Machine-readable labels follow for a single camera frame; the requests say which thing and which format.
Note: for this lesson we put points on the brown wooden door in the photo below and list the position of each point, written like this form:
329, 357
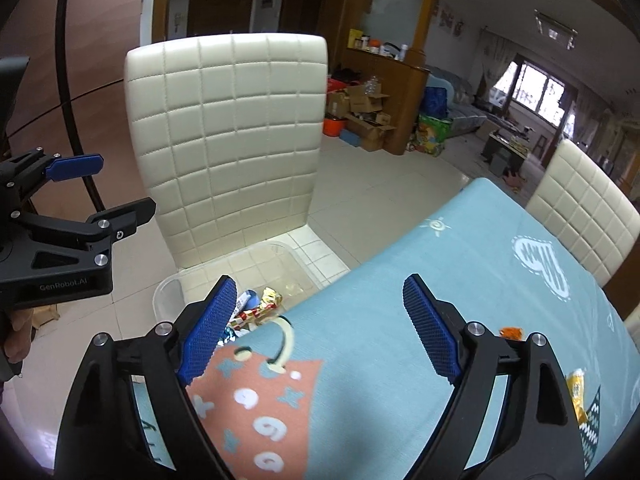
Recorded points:
220, 5

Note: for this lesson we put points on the red bag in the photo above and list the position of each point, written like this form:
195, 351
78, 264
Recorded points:
339, 85

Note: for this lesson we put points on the ceiling lamp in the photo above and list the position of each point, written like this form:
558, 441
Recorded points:
555, 27

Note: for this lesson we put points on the small cardboard box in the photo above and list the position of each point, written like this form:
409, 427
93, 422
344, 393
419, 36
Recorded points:
337, 105

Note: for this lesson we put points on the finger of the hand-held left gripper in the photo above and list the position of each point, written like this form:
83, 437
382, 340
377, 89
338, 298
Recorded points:
125, 217
75, 167

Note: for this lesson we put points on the yellow snack wrapper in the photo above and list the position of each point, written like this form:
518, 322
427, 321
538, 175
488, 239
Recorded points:
577, 392

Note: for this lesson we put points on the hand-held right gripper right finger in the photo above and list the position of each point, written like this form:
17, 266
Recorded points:
430, 332

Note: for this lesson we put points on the grey sofa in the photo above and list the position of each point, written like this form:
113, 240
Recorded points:
465, 105

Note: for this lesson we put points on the clear plastic bin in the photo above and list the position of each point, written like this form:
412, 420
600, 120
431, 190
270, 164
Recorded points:
282, 265

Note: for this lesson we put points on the wall pictures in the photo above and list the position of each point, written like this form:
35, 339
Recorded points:
448, 19

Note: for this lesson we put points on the person's left hand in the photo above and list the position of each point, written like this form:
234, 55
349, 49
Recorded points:
20, 335

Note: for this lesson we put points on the wooden partition cabinet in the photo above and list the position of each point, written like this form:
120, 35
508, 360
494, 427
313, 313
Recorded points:
407, 90

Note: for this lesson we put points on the orange bucket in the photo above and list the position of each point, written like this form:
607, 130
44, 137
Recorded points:
334, 126

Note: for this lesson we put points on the open cardboard box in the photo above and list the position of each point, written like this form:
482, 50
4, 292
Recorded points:
367, 100

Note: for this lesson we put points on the window with grille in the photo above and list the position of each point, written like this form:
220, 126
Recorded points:
537, 87

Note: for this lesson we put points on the flat cardboard box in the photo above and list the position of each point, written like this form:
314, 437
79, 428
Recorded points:
372, 132

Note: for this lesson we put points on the low coffee table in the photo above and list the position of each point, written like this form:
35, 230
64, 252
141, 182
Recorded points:
505, 152

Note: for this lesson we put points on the small orange wrapper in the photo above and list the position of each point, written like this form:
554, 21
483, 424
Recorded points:
511, 333

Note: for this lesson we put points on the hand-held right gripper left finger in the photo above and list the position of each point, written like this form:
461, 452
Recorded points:
210, 332

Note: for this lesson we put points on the gold red snack wrapper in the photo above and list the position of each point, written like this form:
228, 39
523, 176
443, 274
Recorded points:
262, 302

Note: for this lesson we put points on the row of bottles and boxes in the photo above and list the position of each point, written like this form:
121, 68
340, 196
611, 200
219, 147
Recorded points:
377, 46

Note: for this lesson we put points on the blue bag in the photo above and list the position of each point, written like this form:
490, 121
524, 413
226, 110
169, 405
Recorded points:
435, 101

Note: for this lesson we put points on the cream quilted chair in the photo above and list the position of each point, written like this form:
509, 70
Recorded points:
585, 210
225, 135

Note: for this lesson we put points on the green printed bag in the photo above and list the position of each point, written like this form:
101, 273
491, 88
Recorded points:
431, 135

